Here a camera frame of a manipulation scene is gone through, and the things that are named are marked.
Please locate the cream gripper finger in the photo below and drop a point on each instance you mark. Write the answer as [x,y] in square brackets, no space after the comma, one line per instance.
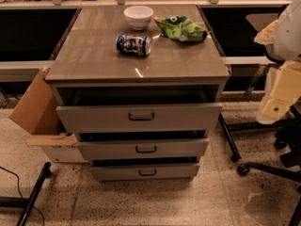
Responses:
[284,92]

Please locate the grey top drawer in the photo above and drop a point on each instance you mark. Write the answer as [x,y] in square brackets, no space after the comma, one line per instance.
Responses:
[138,118]

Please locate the grey drawer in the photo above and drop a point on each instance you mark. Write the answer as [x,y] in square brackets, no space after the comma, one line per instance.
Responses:
[136,149]
[138,118]
[145,172]

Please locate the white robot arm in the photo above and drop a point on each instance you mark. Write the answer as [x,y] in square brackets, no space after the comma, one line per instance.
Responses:
[285,36]

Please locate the grey drawer cabinet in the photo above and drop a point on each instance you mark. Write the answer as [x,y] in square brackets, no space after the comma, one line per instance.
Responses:
[89,71]

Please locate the grey middle drawer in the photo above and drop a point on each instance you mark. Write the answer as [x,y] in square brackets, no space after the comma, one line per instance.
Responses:
[136,149]

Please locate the grey bottom drawer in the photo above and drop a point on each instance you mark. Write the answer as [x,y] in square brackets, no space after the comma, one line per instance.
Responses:
[145,172]

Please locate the black office chair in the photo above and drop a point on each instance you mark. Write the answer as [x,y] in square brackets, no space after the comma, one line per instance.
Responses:
[288,134]

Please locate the black table leg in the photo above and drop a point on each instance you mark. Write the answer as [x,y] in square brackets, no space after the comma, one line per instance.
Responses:
[235,153]

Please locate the green chip bag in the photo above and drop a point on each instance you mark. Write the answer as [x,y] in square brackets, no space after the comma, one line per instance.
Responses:
[181,28]

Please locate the blue soda can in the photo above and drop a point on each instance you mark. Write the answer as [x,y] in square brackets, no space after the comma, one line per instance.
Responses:
[133,45]

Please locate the white ceramic bowl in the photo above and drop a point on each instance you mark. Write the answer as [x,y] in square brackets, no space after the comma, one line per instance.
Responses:
[138,17]

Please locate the brown cardboard box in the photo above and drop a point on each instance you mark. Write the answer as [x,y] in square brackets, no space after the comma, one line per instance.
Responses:
[36,114]

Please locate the black stand leg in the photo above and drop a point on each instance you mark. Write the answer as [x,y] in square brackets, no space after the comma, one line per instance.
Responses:
[26,204]

